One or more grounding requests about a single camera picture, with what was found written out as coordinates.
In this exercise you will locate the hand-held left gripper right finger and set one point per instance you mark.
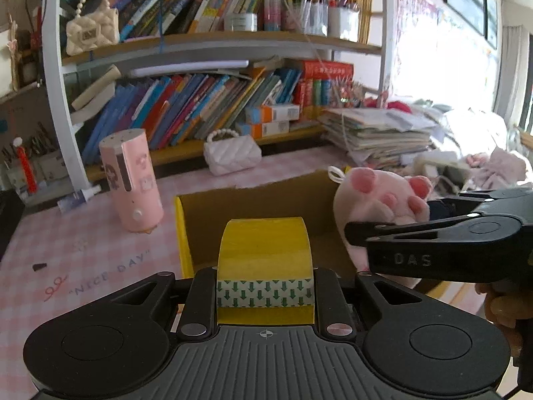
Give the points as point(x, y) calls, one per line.
point(329, 296)

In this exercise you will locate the white pen holder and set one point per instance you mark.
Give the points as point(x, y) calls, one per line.
point(14, 179)
point(48, 166)

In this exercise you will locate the pink checked tablecloth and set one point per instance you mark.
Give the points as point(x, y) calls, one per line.
point(83, 250)

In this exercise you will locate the pink glue bottle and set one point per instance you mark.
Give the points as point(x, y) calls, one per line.
point(272, 8)

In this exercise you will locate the small black cap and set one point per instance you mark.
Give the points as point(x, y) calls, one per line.
point(39, 266)

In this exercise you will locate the orange and blue carton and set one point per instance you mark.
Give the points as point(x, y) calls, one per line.
point(275, 113)
point(264, 129)

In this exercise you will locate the red dictionary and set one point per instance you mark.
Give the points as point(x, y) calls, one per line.
point(327, 70)

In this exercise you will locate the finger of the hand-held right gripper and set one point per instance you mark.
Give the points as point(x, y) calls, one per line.
point(466, 202)
point(399, 233)

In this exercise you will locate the red tassel ornament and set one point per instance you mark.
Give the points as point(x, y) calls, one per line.
point(26, 166)

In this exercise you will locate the stack of papers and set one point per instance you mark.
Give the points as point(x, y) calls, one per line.
point(374, 137)

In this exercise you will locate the cream quilted purse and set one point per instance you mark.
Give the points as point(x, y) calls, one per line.
point(91, 33)

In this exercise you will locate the clear pen cup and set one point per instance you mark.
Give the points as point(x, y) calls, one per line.
point(310, 18)

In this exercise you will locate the red and green book set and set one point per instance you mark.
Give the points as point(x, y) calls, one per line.
point(312, 93)

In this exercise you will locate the pink pig plush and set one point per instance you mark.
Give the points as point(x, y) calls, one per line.
point(366, 208)

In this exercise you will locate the row of slanted books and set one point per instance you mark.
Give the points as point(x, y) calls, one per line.
point(187, 108)

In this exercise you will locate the white bookshelf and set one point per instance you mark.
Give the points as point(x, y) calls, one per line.
point(58, 91)

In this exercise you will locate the black case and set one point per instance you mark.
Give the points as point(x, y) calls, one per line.
point(8, 221)

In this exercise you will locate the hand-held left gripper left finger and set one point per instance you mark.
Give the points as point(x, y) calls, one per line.
point(204, 296)

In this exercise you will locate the yellow tape roll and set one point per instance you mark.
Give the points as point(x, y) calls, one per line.
point(266, 250)

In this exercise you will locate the yellow cardboard box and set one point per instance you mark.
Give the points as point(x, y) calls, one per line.
point(200, 216)

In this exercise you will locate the white quilted purse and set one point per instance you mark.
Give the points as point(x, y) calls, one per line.
point(233, 154)

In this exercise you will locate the pink cloth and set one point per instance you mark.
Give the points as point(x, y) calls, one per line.
point(499, 166)

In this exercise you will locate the white pen cup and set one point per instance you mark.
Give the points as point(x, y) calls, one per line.
point(343, 25)

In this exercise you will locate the person's right hand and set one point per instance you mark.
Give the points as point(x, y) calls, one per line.
point(501, 308)

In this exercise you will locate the pink humidifier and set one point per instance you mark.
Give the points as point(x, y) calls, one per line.
point(129, 183)

